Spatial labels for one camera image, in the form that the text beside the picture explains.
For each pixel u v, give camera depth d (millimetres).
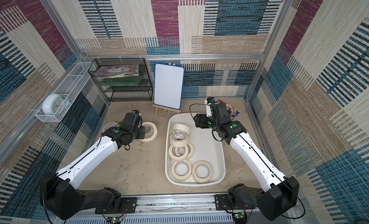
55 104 648
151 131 808
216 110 560
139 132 724
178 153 875
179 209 728
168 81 972
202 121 664
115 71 844
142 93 1193
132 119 620
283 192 377
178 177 794
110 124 1023
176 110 1032
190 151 888
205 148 906
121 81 942
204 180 787
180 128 893
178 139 877
